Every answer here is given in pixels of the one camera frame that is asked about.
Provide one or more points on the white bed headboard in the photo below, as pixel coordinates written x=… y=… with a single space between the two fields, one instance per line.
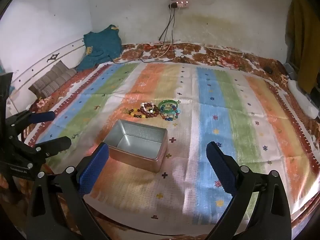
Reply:
x=37 y=62

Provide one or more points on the teal garment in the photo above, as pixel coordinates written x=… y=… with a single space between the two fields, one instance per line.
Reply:
x=100 y=45

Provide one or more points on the grey metal frame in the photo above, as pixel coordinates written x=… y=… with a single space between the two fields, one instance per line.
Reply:
x=290 y=71

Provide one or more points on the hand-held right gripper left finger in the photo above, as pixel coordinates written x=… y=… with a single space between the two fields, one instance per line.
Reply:
x=95 y=170

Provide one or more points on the pink power strip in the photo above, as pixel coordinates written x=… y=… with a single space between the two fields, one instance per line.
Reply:
x=181 y=3

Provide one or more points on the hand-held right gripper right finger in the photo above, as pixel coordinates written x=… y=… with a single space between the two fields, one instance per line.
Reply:
x=221 y=170

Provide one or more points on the green jade bangle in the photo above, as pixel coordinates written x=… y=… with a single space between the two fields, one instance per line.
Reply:
x=162 y=103

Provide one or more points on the striped brown cushion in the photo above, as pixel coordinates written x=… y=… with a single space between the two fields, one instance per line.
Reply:
x=52 y=78

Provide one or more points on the white bolster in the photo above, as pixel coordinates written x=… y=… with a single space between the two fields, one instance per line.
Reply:
x=300 y=97

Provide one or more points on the mustard yellow garment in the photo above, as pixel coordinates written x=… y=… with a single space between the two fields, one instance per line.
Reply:
x=302 y=30

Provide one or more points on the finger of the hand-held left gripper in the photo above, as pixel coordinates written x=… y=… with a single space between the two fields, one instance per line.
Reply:
x=43 y=116
x=57 y=143

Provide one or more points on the striped colourful mat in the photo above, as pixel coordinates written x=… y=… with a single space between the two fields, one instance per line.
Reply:
x=225 y=105

